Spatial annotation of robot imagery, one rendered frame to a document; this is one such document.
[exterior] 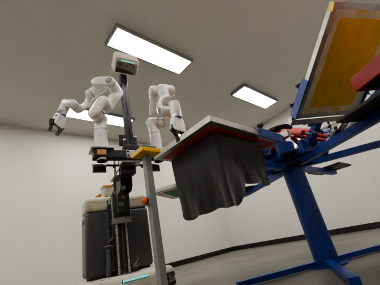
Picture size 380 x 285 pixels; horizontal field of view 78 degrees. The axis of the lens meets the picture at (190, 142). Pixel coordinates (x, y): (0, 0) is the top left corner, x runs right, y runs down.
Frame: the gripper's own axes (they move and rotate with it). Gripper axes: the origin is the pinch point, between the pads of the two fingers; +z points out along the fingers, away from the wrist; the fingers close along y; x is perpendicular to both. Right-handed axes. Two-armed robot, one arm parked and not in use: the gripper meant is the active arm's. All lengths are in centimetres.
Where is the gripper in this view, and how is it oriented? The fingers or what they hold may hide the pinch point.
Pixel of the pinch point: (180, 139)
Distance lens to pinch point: 151.2
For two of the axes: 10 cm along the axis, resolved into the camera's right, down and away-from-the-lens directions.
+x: 6.3, -4.2, -6.5
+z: 1.7, 9.0, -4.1
